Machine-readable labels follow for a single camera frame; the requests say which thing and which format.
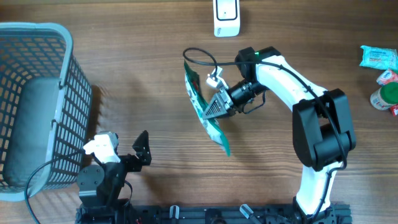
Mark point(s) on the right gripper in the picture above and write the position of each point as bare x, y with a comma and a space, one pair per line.
226, 102

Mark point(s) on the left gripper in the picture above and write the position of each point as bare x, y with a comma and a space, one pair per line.
142, 152

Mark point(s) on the green 3M gloves packet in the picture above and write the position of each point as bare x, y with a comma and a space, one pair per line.
211, 126

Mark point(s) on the green lid jar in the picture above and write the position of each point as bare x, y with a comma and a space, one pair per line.
385, 97

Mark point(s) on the teal snack packet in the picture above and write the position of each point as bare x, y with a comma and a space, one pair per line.
379, 58

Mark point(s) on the red white small packet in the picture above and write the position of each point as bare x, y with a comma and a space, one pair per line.
386, 77

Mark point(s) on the red stick sachet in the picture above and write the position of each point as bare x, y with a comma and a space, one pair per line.
394, 110

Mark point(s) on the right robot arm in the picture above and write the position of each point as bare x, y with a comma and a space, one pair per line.
322, 127

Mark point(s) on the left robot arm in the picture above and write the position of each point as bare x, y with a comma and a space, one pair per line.
101, 184

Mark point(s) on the white barcode scanner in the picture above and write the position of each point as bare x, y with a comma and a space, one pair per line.
226, 14

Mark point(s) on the grey plastic mesh basket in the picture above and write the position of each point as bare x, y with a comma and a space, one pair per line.
45, 109

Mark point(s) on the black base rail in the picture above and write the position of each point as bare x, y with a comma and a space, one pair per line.
276, 213

